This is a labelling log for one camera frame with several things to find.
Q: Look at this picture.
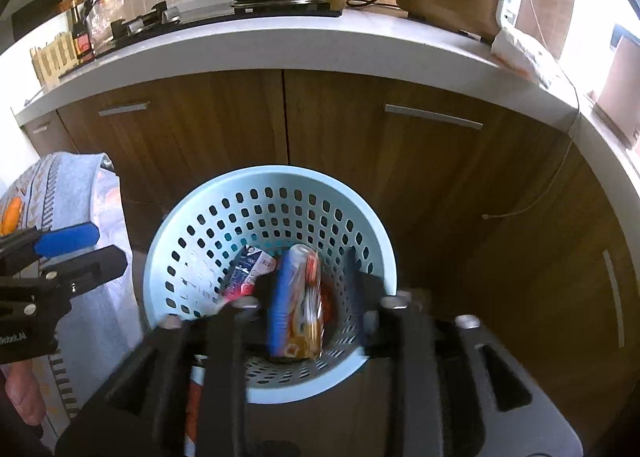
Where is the colourful snack packet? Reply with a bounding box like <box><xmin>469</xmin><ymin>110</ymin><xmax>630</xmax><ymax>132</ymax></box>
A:
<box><xmin>267</xmin><ymin>243</ymin><xmax>324</xmax><ymax>359</ymax></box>

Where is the brown kitchen cabinet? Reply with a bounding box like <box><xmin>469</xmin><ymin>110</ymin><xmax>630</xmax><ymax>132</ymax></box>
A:
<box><xmin>20</xmin><ymin>69</ymin><xmax>639</xmax><ymax>454</ymax></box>

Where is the black gas stove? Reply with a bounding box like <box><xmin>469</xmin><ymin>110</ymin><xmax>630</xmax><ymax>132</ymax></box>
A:
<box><xmin>93</xmin><ymin>0</ymin><xmax>344</xmax><ymax>56</ymax></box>

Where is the person's left hand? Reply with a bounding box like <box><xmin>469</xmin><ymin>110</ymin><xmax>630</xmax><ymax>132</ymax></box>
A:
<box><xmin>3</xmin><ymin>361</ymin><xmax>46</xmax><ymax>427</ymax></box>

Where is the patterned blue tablecloth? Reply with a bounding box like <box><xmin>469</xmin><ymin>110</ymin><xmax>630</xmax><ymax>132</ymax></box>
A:
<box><xmin>1</xmin><ymin>152</ymin><xmax>143</xmax><ymax>456</ymax></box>

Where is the beige woven basket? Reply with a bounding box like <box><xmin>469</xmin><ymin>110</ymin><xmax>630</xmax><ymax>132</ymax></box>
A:
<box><xmin>29</xmin><ymin>32</ymin><xmax>79</xmax><ymax>89</ymax></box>

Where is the clear plastic bag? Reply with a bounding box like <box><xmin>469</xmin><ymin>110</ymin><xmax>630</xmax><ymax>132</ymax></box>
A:
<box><xmin>87</xmin><ymin>0</ymin><xmax>125</xmax><ymax>52</ymax></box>

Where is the dark soy sauce bottle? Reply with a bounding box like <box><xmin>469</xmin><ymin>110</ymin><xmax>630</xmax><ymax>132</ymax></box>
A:
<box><xmin>72</xmin><ymin>1</ymin><xmax>94</xmax><ymax>64</ymax></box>

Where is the white blue milk carton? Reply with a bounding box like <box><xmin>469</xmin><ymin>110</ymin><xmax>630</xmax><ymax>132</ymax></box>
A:
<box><xmin>219</xmin><ymin>245</ymin><xmax>277</xmax><ymax>307</ymax></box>

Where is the light blue trash basket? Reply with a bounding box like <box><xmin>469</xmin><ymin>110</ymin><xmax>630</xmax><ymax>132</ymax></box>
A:
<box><xmin>142</xmin><ymin>164</ymin><xmax>398</xmax><ymax>406</ymax></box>

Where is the white cloth on counter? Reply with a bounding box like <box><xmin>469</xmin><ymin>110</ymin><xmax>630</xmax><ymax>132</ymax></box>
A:
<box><xmin>490</xmin><ymin>27</ymin><xmax>562</xmax><ymax>89</ymax></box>

